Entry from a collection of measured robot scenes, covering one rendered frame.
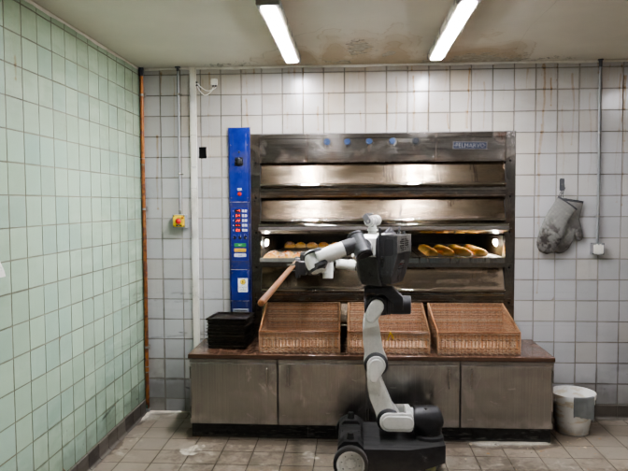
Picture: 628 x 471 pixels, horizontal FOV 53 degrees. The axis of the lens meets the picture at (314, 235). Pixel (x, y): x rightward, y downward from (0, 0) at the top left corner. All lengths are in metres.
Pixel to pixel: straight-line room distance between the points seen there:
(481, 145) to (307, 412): 2.27
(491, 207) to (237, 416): 2.33
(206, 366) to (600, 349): 2.84
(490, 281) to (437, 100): 1.38
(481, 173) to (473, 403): 1.63
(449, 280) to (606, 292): 1.13
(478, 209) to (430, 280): 0.63
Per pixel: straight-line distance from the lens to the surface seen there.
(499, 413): 4.44
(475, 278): 4.78
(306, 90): 4.74
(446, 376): 4.31
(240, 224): 4.70
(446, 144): 4.74
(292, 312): 4.69
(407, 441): 3.97
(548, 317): 4.94
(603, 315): 5.06
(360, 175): 4.66
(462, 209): 4.72
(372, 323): 3.77
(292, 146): 4.71
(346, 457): 3.80
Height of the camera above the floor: 1.59
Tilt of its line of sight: 3 degrees down
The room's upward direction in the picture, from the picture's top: straight up
